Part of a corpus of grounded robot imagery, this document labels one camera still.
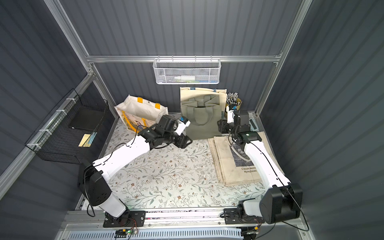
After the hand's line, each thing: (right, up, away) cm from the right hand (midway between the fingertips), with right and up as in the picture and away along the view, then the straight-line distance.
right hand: (222, 122), depth 80 cm
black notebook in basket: (-78, +2, +5) cm, 78 cm away
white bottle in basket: (-21, +29, +13) cm, 38 cm away
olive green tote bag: (-8, +4, +13) cm, 16 cm away
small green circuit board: (-49, -53, -10) cm, 73 cm away
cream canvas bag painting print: (+1, -18, +13) cm, 22 cm away
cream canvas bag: (+7, -26, +8) cm, 28 cm away
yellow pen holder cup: (+15, +13, +22) cm, 30 cm away
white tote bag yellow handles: (-57, +7, +29) cm, 64 cm away
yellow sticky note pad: (-62, -9, -16) cm, 65 cm away
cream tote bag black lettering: (-20, +22, +25) cm, 39 cm away
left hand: (-18, -9, -2) cm, 20 cm away
